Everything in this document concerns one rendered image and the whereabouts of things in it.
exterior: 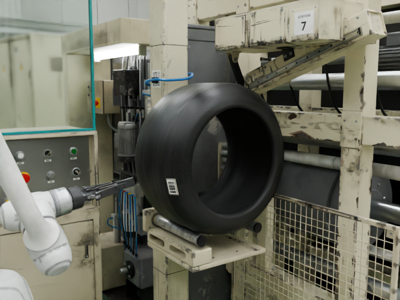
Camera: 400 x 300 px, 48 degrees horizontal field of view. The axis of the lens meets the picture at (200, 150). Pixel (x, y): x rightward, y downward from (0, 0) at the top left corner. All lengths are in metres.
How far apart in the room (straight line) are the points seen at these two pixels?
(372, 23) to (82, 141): 1.36
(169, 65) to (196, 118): 0.46
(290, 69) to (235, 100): 0.34
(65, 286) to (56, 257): 0.95
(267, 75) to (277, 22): 0.30
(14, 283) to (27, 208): 0.19
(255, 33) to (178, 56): 0.35
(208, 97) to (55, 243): 0.72
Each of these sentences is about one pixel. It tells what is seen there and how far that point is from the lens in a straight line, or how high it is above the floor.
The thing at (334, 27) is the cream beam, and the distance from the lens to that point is 1.71.
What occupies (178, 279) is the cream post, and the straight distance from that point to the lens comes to 2.17.
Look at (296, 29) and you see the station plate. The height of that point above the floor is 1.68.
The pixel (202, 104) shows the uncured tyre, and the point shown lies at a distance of 1.59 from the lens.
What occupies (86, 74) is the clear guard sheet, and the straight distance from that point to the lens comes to 2.17.
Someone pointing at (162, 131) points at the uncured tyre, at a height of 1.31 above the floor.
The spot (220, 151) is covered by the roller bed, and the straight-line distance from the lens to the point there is 2.28.
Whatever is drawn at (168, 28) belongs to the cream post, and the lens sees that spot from 1.97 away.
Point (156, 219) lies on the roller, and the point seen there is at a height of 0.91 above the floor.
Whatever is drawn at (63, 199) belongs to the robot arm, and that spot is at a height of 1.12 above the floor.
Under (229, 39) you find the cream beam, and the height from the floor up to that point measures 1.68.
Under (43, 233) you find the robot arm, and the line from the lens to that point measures 1.31.
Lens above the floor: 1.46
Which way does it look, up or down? 8 degrees down
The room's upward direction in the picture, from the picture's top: straight up
